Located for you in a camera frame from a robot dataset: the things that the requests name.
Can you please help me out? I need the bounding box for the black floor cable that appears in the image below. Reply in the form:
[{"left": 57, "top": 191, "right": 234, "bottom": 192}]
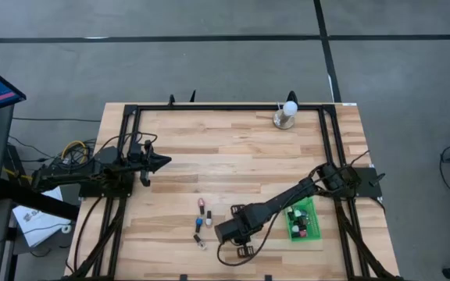
[{"left": 12, "top": 116, "right": 102, "bottom": 123}]

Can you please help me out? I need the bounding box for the yellow cable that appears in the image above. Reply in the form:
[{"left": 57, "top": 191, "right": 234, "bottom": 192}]
[{"left": 2, "top": 139, "right": 90, "bottom": 183}]

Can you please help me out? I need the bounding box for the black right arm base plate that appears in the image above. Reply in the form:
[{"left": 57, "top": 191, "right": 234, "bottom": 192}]
[{"left": 325, "top": 166, "right": 383, "bottom": 199}]

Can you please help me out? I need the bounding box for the black aluminium table frame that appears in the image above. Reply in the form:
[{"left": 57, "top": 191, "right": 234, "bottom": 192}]
[{"left": 62, "top": 103, "right": 405, "bottom": 281}]

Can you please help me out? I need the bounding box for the white printed paper bag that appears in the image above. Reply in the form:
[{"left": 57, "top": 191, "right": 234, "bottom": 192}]
[{"left": 12, "top": 186, "right": 73, "bottom": 248}]

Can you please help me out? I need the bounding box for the black cable bundle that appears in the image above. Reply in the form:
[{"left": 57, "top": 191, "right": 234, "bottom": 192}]
[{"left": 8, "top": 134, "right": 98, "bottom": 167}]

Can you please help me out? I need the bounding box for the green plastic basket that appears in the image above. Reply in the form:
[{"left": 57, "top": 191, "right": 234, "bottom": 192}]
[{"left": 284, "top": 196, "right": 323, "bottom": 243}]

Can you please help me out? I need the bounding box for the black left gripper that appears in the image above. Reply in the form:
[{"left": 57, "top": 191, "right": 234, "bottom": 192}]
[{"left": 129, "top": 140, "right": 173, "bottom": 187}]

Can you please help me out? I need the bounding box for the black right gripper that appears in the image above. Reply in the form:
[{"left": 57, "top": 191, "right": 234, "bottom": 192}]
[{"left": 213, "top": 203, "right": 276, "bottom": 259}]

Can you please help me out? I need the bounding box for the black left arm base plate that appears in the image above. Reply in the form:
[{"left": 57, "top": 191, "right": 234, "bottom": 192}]
[{"left": 78, "top": 171, "right": 136, "bottom": 199}]

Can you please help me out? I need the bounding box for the white bulb on metal stand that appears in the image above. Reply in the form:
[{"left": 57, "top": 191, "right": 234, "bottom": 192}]
[{"left": 273, "top": 100, "right": 299, "bottom": 130}]

